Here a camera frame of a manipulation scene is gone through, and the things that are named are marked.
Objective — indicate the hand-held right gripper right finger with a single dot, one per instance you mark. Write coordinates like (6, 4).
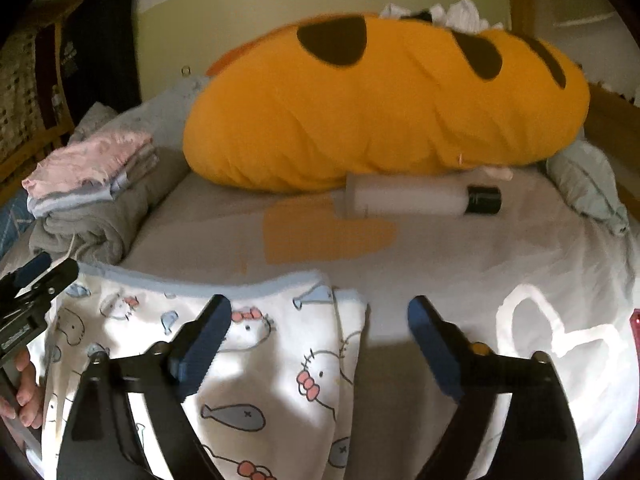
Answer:
(430, 340)

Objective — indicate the white cartoon print pants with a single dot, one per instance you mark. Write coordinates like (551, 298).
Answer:
(280, 385)

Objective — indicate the light blue folded garment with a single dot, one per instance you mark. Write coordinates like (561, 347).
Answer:
(75, 202)

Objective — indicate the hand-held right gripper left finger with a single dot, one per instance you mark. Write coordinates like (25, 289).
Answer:
(200, 350)

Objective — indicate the orange bread-shaped pillow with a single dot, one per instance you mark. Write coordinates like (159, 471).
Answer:
(375, 120)

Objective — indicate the white crumpled cloth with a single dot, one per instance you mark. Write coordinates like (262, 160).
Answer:
(465, 15)

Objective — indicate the white bottle with black cap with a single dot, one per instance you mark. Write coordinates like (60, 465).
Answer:
(400, 197)

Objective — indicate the woven wicker panel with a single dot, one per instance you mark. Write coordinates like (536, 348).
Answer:
(20, 95)

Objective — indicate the grey folded garment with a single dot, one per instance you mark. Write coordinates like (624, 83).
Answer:
(100, 235)

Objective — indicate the grey-blue crumpled cloth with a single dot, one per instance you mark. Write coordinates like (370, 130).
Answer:
(585, 180)

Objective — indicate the person's left hand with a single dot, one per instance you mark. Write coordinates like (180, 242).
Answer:
(27, 395)

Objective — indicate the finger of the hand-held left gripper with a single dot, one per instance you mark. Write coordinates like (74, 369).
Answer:
(55, 277)
(30, 270)

